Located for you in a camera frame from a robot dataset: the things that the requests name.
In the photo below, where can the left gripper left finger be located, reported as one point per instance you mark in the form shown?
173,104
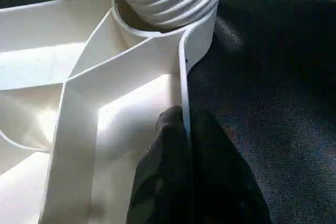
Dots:
163,182

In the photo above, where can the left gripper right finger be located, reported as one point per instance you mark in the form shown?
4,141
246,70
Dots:
226,182

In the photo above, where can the black work mat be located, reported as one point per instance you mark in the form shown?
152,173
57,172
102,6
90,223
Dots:
273,87

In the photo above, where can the white plastic table top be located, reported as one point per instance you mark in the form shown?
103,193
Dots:
105,93

